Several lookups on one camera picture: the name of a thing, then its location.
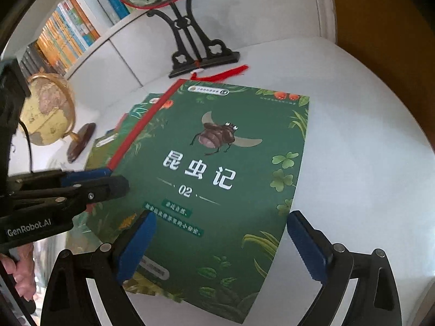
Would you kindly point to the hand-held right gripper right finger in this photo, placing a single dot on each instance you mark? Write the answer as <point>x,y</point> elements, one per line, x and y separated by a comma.
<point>306,244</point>

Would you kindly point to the green beetle cover book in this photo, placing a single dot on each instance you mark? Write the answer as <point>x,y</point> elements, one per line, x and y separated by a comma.
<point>221,163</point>

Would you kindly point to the rows of shelved books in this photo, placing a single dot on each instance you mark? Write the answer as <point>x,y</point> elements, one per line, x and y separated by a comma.
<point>68,23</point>

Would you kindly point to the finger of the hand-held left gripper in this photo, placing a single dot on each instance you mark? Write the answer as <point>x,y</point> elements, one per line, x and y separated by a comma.
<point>88,176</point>
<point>105,188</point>

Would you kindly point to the stack of green books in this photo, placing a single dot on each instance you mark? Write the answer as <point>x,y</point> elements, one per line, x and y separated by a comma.
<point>134,117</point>

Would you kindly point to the person's left hand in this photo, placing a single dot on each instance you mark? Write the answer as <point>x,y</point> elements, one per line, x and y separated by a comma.
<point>25,268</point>

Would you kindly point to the black fan stand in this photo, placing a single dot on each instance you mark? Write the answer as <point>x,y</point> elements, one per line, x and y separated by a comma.
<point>185,40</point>

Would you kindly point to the yellow desk globe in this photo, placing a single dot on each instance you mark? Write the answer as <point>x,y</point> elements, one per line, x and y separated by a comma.
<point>47,108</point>

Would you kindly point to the red tassel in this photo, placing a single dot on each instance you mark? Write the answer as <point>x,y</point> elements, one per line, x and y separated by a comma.
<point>234,71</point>

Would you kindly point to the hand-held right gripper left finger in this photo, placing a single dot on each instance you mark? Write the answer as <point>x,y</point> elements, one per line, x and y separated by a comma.
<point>136,248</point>

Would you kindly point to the white bookshelf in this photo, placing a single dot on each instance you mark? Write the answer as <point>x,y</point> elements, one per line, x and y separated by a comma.
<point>272,10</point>

